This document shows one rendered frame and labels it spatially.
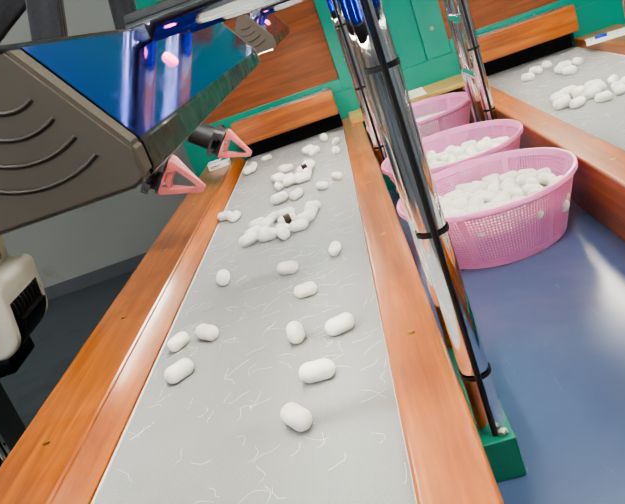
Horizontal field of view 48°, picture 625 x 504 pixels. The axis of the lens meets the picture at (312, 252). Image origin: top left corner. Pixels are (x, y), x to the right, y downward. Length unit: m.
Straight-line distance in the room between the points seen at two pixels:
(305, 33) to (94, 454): 1.51
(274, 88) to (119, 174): 1.77
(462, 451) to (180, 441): 0.31
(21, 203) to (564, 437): 0.50
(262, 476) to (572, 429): 0.28
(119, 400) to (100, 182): 0.56
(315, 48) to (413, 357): 1.49
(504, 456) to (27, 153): 0.45
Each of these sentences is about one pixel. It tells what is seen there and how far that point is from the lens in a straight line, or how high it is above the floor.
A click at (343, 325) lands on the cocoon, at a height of 0.75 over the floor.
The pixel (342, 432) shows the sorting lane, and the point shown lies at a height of 0.74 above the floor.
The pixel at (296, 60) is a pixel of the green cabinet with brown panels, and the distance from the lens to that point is 2.06.
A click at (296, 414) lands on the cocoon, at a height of 0.76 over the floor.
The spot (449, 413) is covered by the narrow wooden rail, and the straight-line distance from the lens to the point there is 0.57.
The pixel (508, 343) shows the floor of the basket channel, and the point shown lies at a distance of 0.82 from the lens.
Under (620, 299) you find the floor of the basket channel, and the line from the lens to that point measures 0.87.
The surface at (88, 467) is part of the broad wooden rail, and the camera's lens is 0.75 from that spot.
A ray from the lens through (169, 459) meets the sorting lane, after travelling 0.72.
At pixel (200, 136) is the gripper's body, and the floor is 0.89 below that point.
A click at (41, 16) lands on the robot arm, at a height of 1.21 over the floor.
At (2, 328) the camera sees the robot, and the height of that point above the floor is 0.71.
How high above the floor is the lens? 1.08
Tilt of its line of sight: 18 degrees down
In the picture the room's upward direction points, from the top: 20 degrees counter-clockwise
